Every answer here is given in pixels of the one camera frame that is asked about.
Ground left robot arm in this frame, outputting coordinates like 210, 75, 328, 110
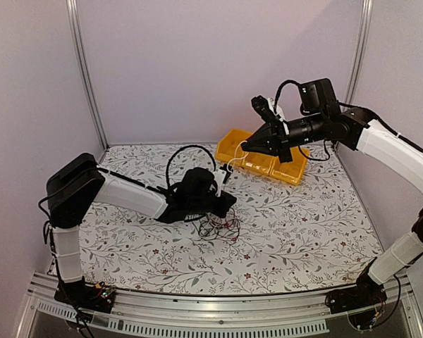
38, 153, 237, 306

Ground yellow three-compartment bin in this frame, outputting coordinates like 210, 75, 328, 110
215, 129, 307, 186

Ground aluminium front rail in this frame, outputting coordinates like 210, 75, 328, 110
16, 273, 423, 337

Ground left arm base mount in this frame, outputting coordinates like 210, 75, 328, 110
54, 278, 116, 313

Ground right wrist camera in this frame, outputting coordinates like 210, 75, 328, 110
251, 96, 290, 135

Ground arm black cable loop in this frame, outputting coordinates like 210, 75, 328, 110
165, 144, 218, 193
274, 79, 302, 106

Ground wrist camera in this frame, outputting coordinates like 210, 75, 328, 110
251, 96, 290, 135
214, 163, 233, 197

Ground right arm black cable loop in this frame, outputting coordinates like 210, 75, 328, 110
274, 79, 302, 106

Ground right aluminium frame post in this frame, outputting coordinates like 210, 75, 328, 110
343, 0, 374, 104

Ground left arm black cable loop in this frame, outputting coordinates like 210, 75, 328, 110
165, 144, 218, 193

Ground white cable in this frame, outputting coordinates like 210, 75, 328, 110
222, 140, 250, 173

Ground black and red cables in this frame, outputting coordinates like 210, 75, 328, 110
192, 207, 243, 244

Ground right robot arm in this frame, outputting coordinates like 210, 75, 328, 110
242, 78, 423, 307

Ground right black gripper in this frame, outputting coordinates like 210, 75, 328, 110
243, 112, 327, 162

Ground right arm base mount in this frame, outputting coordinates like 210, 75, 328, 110
324, 271, 387, 330

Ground aluminium frame post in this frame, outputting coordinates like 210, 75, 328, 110
66, 0, 109, 151
343, 0, 374, 104

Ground floral table mat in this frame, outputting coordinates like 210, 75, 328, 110
80, 145, 382, 295

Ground left aluminium frame post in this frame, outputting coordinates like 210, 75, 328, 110
66, 0, 109, 151

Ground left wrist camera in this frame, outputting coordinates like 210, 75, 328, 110
214, 163, 233, 197

